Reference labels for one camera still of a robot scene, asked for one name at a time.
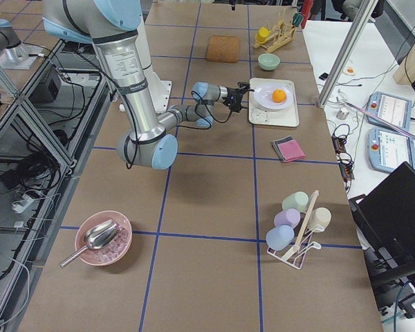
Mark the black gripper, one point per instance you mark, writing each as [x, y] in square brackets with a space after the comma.
[232, 95]

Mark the white round plate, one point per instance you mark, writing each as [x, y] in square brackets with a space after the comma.
[263, 96]

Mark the orange fruit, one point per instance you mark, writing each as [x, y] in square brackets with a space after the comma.
[279, 96]

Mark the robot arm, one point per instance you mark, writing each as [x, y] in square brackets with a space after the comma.
[111, 27]

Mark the cream bear tray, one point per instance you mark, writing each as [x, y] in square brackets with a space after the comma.
[258, 115]

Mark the wooden cutting board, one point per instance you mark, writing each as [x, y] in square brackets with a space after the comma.
[222, 48]

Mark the yellow mug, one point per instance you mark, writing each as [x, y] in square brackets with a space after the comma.
[262, 35]

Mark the green ceramic bowl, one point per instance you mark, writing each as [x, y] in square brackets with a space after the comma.
[268, 61]

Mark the wooden dish rack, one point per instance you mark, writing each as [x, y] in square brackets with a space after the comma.
[281, 33]

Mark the dark green mug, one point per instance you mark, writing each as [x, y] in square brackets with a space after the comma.
[297, 19]

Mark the red cylinder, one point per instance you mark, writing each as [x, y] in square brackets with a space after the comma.
[306, 9]

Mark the small black device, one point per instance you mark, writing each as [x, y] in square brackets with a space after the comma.
[323, 76]

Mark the fried egg toy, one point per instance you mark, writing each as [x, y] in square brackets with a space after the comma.
[349, 71]

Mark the pink and grey cloths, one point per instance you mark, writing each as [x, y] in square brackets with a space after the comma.
[288, 149]

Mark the small metal cylinder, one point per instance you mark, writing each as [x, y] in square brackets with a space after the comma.
[342, 114]

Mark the green plastic cup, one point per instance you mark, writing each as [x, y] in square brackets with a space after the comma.
[297, 200]

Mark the upper teach pendant tablet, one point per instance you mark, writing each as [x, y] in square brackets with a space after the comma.
[390, 108]

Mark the teach pendant tablet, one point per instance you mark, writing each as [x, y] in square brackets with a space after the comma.
[388, 149]
[390, 108]

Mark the purple plastic cup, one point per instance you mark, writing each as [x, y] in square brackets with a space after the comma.
[290, 217]

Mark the lower teach pendant tablet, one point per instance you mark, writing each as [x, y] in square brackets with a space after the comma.
[388, 149]

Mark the beige plastic cup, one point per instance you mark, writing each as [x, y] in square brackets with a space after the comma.
[319, 220]

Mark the blue plastic cup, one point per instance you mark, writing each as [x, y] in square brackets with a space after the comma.
[279, 237]

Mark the pink grabber stick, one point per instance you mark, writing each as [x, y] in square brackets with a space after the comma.
[378, 121]

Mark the black laptop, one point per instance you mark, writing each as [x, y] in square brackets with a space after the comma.
[386, 217]

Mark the metal scoop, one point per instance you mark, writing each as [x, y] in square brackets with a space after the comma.
[94, 239]

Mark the pink bowl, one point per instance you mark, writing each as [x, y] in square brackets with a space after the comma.
[116, 249]

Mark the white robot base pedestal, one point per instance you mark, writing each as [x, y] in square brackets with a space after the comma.
[157, 86]

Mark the aluminium frame post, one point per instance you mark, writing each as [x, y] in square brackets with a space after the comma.
[358, 13]

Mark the white wire cup rack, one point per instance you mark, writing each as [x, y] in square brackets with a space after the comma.
[294, 254]

